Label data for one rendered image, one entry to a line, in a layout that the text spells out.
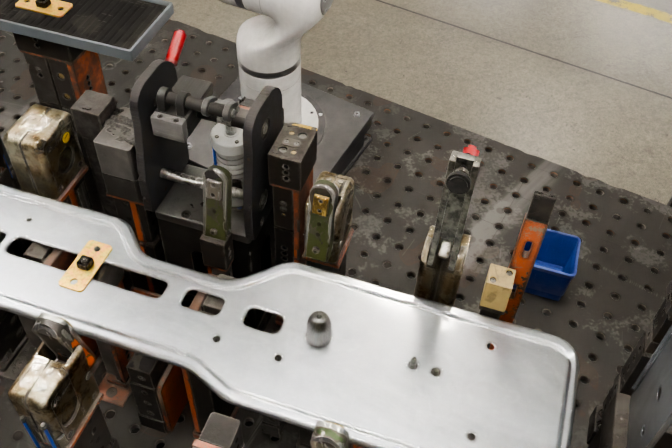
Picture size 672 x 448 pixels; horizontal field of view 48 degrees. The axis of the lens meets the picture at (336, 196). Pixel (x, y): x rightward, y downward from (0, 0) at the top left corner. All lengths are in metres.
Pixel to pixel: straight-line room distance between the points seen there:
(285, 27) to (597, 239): 0.74
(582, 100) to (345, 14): 1.05
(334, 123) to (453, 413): 0.81
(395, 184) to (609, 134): 1.48
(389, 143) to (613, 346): 0.63
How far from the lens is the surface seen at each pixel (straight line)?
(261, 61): 1.40
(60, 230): 1.16
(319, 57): 3.09
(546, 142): 2.85
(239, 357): 0.99
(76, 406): 1.04
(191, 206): 1.20
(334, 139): 1.58
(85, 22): 1.26
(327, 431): 0.81
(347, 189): 1.07
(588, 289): 1.51
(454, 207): 0.97
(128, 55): 1.18
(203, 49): 1.95
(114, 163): 1.18
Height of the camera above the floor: 1.85
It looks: 47 degrees down
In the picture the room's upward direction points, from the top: 3 degrees clockwise
